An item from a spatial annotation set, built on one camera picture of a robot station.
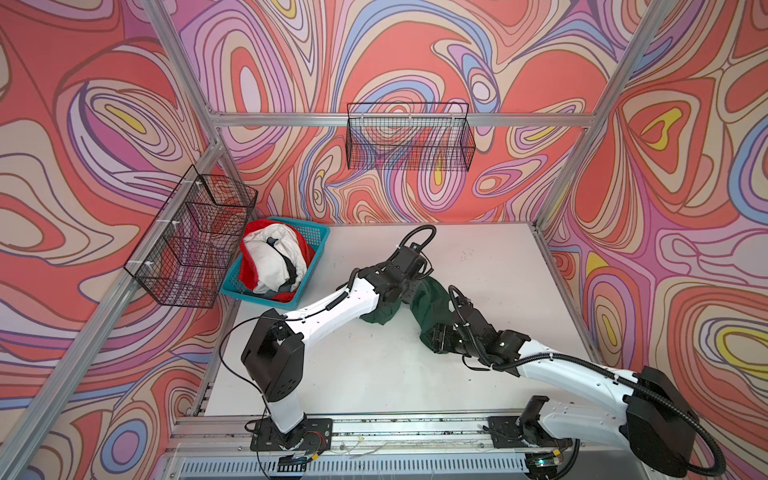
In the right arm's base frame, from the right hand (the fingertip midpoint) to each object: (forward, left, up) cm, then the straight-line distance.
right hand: (437, 342), depth 83 cm
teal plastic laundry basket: (+42, +38, +2) cm, 57 cm away
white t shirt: (+22, +50, +7) cm, 55 cm away
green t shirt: (+11, +2, +3) cm, 11 cm away
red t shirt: (+22, +58, +5) cm, 62 cm away
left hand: (+15, +7, +10) cm, 19 cm away
